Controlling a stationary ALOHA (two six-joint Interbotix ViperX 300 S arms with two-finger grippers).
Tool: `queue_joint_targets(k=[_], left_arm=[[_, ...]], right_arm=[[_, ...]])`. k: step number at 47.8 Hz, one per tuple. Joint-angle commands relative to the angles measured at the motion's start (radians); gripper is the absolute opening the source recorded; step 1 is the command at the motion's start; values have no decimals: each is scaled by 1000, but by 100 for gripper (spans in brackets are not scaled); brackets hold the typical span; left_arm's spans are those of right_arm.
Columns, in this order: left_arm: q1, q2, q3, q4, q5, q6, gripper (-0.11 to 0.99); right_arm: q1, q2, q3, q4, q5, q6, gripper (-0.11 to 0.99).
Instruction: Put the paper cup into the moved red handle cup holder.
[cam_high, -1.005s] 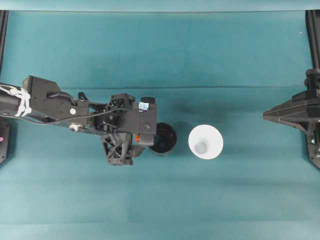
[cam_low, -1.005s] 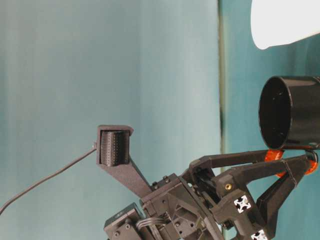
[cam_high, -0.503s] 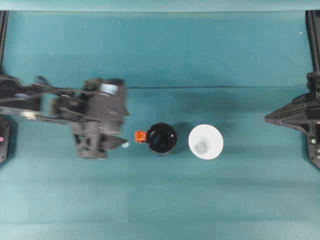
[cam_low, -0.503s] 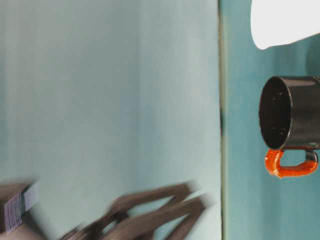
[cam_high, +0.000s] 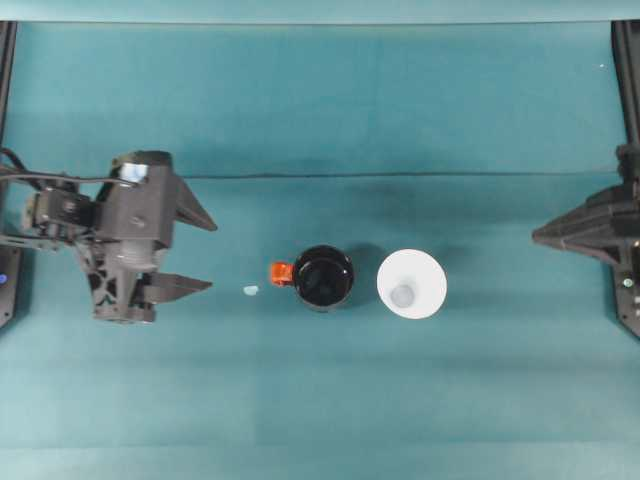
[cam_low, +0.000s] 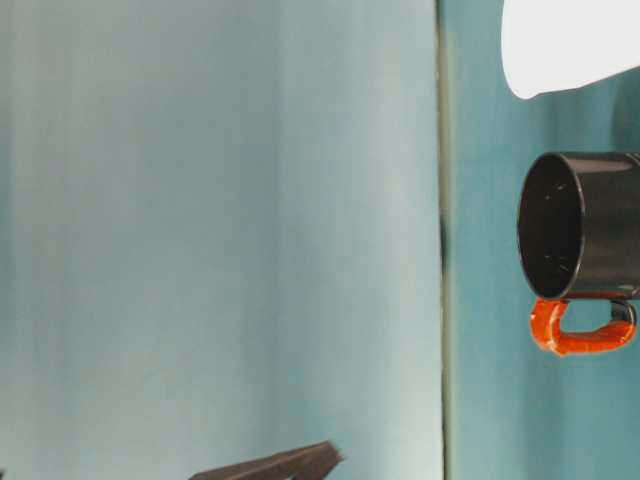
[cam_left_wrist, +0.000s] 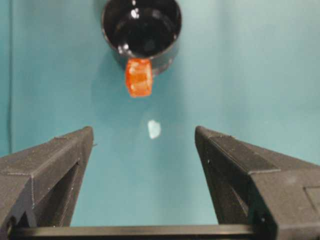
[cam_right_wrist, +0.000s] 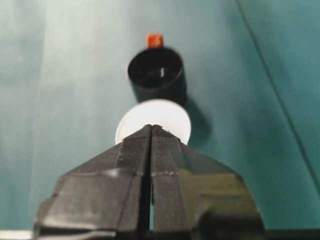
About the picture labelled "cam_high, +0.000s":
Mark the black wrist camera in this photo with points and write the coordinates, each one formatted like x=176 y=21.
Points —
x=134 y=172

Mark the black frame rail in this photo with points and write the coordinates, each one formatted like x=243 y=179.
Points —
x=4 y=60
x=631 y=70

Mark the blue-green table cloth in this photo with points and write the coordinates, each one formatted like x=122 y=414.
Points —
x=320 y=400

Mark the pale crumpled paper scrap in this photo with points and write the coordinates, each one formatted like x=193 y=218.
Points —
x=250 y=290

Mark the blue-green backdrop sheet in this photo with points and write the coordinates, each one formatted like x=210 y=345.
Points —
x=320 y=10

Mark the white paper cup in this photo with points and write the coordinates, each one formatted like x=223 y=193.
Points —
x=411 y=282

